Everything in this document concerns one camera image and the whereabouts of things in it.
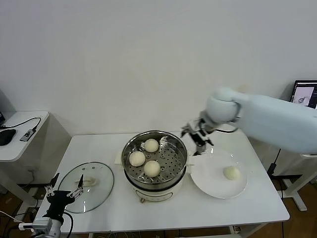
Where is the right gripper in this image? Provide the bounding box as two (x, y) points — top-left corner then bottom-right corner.
(181, 119), (214, 156)

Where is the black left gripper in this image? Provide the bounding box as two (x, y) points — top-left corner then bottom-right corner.
(44, 173), (85, 219)

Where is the glass lid with cream handle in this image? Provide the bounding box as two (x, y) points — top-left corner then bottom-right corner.
(57, 161), (115, 214)

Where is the white steamed baozi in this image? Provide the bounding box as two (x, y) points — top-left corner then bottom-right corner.
(223, 166), (241, 181)
(129, 151), (146, 167)
(143, 160), (161, 178)
(144, 138), (159, 153)

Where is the stainless steel steamer basket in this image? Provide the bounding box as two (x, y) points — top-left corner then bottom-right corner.
(114, 130), (196, 185)

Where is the white round plate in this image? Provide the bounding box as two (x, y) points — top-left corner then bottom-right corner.
(190, 147), (249, 199)

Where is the white side desk with mouse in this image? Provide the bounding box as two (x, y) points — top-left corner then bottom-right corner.
(0, 111), (50, 199)

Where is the grey usb hub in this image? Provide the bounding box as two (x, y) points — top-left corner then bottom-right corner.
(19, 129), (35, 142)

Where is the cream electric cooker pot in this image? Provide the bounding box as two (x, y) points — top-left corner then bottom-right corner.
(115, 158), (195, 204)

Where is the black computer mouse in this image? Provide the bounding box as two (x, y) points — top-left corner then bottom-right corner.
(0, 128), (16, 146)

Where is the white side desk with laptop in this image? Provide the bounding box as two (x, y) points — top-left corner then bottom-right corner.
(282, 153), (317, 212)

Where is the open grey laptop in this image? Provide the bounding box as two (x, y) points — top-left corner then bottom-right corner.
(289, 79), (317, 110)

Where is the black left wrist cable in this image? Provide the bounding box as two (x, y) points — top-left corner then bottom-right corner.
(63, 212), (74, 235)

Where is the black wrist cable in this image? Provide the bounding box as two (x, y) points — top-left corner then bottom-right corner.
(212, 123), (240, 134)
(63, 212), (74, 235)

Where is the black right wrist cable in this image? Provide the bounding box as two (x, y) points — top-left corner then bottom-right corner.
(212, 123), (240, 134)

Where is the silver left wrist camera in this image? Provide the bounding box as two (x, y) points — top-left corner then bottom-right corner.
(19, 218), (53, 233)

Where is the white floor cable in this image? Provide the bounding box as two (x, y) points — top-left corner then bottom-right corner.
(0, 210), (32, 227)

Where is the black usb hub cable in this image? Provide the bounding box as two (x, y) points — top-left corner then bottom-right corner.
(0, 117), (42, 131)

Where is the black laptop power cable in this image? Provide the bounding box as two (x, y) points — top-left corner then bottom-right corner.
(272, 148), (282, 166)

